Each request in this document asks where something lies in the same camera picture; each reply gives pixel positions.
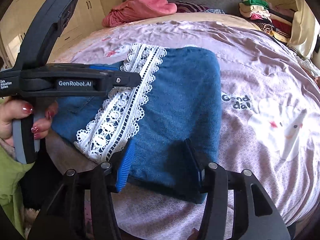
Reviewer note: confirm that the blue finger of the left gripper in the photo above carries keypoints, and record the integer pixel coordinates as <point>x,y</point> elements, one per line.
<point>102,67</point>

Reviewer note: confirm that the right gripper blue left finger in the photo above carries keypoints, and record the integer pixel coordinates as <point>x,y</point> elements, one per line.
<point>125,159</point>

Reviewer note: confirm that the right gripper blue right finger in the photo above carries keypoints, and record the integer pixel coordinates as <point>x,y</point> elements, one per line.
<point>196,164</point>

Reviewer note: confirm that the blue denim pants with lace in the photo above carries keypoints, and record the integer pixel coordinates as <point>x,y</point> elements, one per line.
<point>172,116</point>

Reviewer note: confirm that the green sleeve left forearm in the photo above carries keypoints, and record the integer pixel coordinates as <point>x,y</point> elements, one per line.
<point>11,197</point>

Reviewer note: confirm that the cream wardrobe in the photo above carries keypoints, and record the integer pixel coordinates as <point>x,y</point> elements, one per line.
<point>47,27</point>

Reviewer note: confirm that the pink crumpled blanket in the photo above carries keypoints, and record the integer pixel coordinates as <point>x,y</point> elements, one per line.
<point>135,10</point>

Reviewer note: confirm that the purple striped pillow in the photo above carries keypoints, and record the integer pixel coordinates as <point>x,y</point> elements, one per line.
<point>187,7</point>

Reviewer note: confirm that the lilac patterned bed sheet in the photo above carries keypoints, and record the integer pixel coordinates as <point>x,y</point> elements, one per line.
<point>269,120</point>

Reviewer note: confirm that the white cloth by curtain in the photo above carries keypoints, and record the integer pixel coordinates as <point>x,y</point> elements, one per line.
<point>309,67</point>

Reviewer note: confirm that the stack of folded clothes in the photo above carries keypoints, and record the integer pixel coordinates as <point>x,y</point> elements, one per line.
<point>275,21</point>

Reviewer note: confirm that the cream curtain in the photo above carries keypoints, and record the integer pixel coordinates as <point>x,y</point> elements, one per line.
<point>305,30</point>

